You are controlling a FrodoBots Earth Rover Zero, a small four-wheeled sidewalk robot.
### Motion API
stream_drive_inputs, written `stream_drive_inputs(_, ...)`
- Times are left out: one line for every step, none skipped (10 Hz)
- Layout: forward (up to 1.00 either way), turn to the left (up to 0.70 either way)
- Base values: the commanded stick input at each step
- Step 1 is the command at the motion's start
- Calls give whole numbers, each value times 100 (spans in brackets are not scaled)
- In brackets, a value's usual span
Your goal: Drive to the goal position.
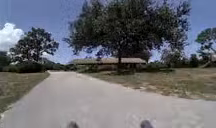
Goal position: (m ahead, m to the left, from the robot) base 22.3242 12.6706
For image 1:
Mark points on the large dark green tree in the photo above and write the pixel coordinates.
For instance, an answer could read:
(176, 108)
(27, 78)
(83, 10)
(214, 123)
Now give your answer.
(129, 26)

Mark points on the row of dark bushes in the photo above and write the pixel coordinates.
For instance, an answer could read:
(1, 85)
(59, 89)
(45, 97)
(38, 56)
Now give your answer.
(182, 61)

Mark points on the tree with open crown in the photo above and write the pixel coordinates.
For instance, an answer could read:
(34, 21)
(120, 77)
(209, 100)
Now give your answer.
(209, 41)

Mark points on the dry grass field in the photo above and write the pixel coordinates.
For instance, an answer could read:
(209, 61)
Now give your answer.
(176, 83)
(12, 87)

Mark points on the low building with brown roof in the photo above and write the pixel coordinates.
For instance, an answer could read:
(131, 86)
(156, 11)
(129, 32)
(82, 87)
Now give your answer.
(111, 62)

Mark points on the pale grey paved road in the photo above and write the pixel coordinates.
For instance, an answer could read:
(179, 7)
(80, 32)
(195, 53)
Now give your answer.
(79, 103)

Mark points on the robot's own part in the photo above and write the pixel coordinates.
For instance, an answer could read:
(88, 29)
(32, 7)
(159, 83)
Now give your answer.
(73, 125)
(146, 124)

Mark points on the dark green hedge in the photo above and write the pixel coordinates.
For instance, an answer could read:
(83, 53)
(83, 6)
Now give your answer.
(21, 67)

